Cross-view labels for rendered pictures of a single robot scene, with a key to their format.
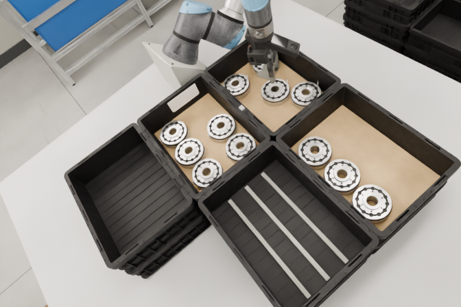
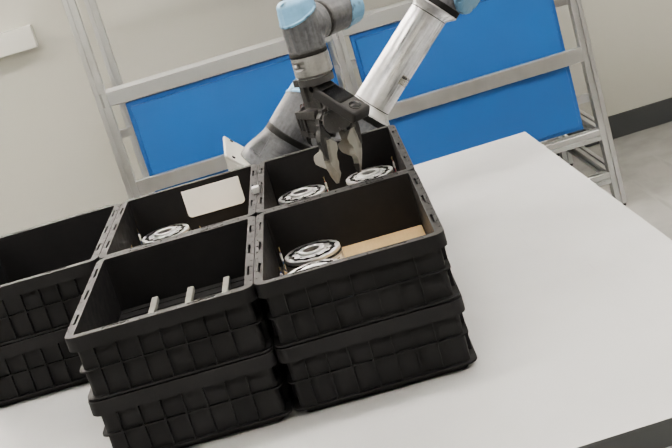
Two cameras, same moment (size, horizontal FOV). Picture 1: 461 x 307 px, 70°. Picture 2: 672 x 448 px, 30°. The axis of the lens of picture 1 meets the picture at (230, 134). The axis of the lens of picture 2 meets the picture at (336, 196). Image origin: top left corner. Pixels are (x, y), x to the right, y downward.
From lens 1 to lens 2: 1.82 m
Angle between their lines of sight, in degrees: 43
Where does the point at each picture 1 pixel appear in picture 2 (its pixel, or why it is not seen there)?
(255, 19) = (289, 43)
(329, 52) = (531, 212)
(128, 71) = not seen: hidden behind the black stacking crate
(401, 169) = not seen: hidden behind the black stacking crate
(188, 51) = (275, 153)
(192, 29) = (290, 117)
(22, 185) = not seen: outside the picture
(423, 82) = (633, 251)
